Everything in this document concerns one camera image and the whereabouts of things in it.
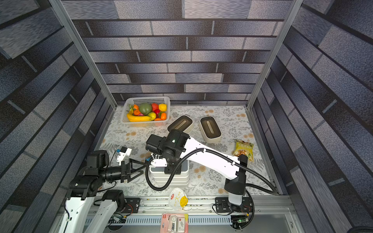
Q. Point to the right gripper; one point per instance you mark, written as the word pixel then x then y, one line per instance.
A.
pixel 168 168

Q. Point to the white plastic fruit basket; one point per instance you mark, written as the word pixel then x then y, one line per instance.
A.
pixel 132 106

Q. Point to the yellow toy banana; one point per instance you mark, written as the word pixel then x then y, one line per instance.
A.
pixel 133 118

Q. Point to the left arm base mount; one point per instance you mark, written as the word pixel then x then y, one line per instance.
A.
pixel 129 206

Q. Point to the floral table cloth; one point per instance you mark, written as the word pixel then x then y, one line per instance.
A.
pixel 232 121

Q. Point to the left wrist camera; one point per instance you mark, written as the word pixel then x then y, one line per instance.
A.
pixel 123 152

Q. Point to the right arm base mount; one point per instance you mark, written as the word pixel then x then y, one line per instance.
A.
pixel 223 207

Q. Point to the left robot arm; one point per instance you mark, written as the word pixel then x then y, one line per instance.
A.
pixel 83 212

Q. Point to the pink packaged item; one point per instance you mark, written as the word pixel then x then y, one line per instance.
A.
pixel 174 223

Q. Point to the cream box dark lid left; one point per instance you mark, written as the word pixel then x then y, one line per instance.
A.
pixel 184 123

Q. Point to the yellow toy pepper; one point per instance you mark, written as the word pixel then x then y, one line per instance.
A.
pixel 162 107

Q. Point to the snack bag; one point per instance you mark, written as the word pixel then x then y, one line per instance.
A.
pixel 244 148

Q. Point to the cream box dark lid right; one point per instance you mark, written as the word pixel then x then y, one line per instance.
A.
pixel 210 129

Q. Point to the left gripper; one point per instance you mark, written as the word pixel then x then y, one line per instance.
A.
pixel 127 168

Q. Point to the cream box dark lid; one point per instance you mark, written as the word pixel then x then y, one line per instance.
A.
pixel 210 129
pixel 184 123

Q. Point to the red toy pepper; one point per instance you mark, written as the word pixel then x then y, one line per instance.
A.
pixel 154 107

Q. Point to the aluminium rail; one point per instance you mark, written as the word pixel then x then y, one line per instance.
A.
pixel 202 205

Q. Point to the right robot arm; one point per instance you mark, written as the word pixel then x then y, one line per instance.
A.
pixel 178 147

